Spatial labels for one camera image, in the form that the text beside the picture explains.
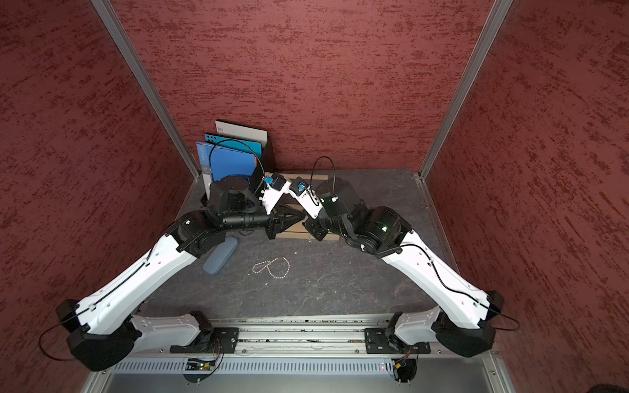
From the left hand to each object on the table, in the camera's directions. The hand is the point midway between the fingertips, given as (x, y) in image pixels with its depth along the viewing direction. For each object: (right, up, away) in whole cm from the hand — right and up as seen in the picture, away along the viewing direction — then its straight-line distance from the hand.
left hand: (299, 220), depth 62 cm
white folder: (-28, +33, +36) cm, 56 cm away
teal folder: (-27, +26, +28) cm, 47 cm away
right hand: (+2, +1, +1) cm, 3 cm away
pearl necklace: (-14, -21, +28) cm, 38 cm away
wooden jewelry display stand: (0, -3, -1) cm, 3 cm away
